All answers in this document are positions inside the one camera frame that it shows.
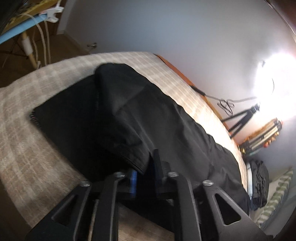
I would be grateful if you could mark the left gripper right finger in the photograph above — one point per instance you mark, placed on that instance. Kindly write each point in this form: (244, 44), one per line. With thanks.
(173, 185)

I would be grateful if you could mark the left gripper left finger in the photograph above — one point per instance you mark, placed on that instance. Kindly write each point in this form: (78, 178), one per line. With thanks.
(119, 186)

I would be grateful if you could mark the black pants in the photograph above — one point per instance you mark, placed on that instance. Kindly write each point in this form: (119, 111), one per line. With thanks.
(114, 119)

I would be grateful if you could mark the folded tripod with orange cloth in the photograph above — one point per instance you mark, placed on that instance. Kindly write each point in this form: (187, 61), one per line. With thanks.
(261, 138)

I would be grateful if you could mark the green striped white pillow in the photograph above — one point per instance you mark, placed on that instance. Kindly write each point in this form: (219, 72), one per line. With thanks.
(278, 192)

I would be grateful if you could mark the blue chair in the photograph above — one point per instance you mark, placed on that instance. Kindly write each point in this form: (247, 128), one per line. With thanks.
(29, 51)

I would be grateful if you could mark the white clip lamp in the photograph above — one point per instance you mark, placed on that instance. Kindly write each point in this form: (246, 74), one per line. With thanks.
(51, 12)

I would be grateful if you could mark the yellow patterned chair cushion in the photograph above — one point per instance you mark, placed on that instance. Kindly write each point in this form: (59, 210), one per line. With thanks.
(31, 8)

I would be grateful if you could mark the bright ring light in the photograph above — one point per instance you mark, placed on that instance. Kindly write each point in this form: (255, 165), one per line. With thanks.
(274, 86)

